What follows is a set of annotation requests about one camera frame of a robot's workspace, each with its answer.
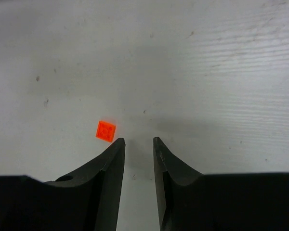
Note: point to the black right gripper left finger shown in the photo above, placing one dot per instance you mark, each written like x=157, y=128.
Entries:
x=85, y=199

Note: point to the orange flat lego plate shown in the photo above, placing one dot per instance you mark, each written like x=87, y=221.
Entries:
x=105, y=131

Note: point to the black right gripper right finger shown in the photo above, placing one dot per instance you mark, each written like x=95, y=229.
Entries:
x=191, y=201

